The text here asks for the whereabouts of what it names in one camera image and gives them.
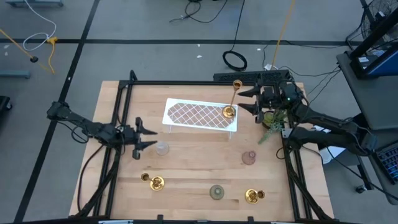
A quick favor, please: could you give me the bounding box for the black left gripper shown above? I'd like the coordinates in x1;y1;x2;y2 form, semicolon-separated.
117;117;158;159

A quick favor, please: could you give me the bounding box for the tall gold candlestick holder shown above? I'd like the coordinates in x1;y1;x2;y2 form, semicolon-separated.
140;172;165;192
221;79;243;119

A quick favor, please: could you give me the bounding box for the grey floor base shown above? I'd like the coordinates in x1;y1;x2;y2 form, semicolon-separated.
0;70;31;79
4;0;65;7

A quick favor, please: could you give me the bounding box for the orange floor cable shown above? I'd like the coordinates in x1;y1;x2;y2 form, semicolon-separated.
272;0;296;69

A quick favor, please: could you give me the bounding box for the white paper sheet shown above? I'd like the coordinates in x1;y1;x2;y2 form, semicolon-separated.
313;124;346;164

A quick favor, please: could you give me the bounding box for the clear glass candle holder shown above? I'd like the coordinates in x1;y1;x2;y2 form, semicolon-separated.
155;141;170;156

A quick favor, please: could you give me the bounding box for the black keyboard with lit keys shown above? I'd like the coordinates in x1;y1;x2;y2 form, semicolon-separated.
371;141;398;186

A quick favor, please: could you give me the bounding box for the short gold candlestick holder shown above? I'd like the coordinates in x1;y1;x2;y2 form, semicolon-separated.
244;188;266;205

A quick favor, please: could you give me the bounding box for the black loose floor cable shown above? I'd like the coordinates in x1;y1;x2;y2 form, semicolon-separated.
169;0;229;24

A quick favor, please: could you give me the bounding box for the black floor object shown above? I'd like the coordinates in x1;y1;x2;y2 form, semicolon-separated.
0;95;13;119

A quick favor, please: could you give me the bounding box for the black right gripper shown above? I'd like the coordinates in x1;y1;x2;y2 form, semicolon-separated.
238;81;282;124

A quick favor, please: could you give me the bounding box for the blue and black box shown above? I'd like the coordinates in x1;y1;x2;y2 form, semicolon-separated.
351;43;398;80

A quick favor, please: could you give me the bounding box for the yellow cord with black knob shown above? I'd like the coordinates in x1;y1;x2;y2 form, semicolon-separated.
0;29;55;74

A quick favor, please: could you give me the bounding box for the black floor fan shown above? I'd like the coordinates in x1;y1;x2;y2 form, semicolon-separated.
360;0;398;44

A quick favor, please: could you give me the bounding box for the black aluminium table frame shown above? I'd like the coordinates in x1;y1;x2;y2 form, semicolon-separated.
70;70;335;224

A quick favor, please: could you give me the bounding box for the black coiled floor cable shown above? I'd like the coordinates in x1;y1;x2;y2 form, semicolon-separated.
222;0;248;72

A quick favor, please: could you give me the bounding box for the white wire shelf rack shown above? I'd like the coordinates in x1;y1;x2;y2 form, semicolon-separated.
162;98;239;139

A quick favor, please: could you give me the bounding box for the white floor cable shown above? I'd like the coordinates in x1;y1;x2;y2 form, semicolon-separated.
23;0;57;52

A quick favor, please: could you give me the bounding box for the grey cart top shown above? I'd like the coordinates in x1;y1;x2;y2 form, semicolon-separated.
336;51;398;131

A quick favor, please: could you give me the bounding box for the small potted green plant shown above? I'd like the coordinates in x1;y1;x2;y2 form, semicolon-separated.
257;108;290;146

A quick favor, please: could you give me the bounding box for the pink glass candle holder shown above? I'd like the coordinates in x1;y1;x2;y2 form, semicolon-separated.
241;151;257;166

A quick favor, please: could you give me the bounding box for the green glass candle holder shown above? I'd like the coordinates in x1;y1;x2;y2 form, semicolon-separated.
209;184;225;200

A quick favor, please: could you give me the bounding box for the yellow cable with plug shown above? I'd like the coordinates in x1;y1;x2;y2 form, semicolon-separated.
46;36;59;75

